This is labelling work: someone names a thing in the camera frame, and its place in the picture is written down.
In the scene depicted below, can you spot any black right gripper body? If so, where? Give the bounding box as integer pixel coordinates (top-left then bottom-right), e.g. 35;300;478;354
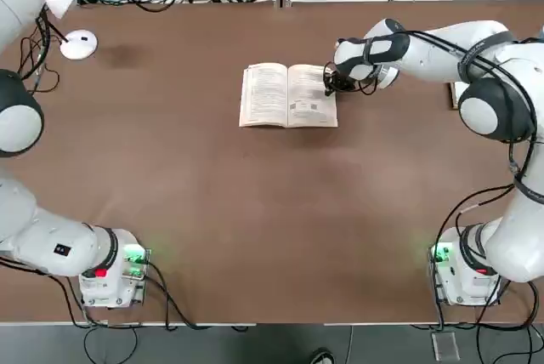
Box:
331;66;356;91

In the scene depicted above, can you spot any white paperback book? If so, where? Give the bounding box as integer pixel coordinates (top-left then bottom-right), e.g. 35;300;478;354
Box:
238;62;340;129

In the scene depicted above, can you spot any closed green and white book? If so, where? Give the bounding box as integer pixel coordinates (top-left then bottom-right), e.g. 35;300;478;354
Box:
448;81;462;111

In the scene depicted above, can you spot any white desk lamp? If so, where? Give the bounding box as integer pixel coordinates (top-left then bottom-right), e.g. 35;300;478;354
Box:
36;0;99;60

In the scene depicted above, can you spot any grey floor outlet cover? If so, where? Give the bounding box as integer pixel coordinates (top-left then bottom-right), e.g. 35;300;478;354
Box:
431;332;461;361

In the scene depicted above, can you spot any black lamp cable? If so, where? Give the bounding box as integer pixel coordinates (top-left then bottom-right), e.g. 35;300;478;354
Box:
16;34;65;95

